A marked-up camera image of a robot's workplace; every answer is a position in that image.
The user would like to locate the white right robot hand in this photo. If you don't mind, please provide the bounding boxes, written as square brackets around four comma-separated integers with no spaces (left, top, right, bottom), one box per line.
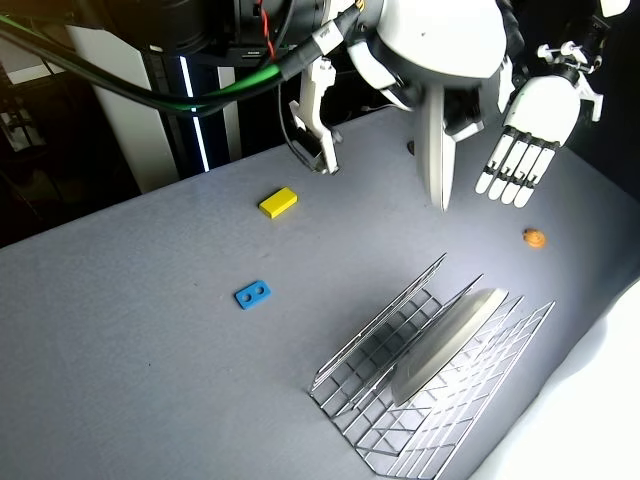
[347,0,525,142]

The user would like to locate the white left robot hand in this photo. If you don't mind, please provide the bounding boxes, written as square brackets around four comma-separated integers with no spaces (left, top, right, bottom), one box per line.
[474,58,582,208]

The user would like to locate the small orange toy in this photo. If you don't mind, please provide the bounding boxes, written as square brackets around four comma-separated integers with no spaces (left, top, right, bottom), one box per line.
[522,227,548,251]

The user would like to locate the yellow rectangular block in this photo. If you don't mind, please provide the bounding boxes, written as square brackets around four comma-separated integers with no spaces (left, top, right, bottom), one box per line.
[258,187,299,220]

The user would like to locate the white robot column light strip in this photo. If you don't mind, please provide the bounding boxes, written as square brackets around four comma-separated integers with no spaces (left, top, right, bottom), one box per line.
[64,24,244,196]

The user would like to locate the blue block with two holes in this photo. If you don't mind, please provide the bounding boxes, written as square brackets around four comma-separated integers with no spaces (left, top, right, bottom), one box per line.
[233,279,274,311]

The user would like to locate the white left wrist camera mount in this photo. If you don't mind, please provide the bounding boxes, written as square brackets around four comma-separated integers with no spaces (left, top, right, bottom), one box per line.
[537,42,606,122]

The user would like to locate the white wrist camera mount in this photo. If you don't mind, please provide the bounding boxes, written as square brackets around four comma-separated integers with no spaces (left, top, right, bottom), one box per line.
[537,42,606,122]
[288,56,342,176]

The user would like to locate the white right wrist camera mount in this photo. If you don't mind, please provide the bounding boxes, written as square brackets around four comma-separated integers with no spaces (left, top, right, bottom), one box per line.
[288,56,342,176]

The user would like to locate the red twisted wire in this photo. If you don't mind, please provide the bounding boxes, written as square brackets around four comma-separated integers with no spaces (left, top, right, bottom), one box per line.
[252,2,277,59]

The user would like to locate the thick green cable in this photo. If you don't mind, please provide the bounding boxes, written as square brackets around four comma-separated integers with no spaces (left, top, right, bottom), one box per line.
[0,13,301,117]

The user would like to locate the silver wire dish rack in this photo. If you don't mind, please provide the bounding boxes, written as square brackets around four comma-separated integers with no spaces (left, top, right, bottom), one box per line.
[308,252,556,476]

